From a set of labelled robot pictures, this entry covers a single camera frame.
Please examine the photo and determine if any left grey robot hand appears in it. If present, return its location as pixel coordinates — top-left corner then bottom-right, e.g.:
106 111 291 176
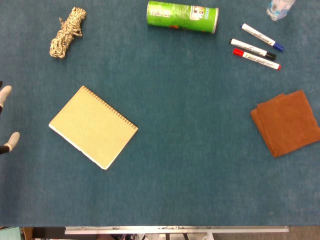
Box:
0 80 21 155

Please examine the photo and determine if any tan spiral notebook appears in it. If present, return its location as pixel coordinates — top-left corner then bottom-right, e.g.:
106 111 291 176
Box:
48 85 139 171

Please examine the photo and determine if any brown cloth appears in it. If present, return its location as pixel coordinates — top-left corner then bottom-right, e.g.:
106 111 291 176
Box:
250 89 320 158

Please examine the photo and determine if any teal box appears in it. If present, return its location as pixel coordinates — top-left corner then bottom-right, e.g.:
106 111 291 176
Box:
0 226 22 240

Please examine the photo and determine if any green chips can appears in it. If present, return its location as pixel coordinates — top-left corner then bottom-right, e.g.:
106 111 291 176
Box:
146 0 220 34

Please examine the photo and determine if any black-capped whiteboard marker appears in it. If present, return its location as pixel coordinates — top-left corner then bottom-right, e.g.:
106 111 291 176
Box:
229 38 277 61

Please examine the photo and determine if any red-capped whiteboard marker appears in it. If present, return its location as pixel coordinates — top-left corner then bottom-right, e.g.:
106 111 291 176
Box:
232 48 282 71

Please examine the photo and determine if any blue-capped whiteboard marker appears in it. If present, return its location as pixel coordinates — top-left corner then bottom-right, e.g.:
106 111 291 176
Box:
240 23 285 53

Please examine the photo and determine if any clear plastic water bottle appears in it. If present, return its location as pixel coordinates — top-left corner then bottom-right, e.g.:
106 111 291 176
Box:
266 0 296 21

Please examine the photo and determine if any beige braided rope bundle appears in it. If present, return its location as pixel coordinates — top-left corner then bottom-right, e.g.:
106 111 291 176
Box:
49 6 87 59

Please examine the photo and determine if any aluminium table edge rail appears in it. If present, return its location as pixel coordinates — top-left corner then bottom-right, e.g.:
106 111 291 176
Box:
64 226 289 235

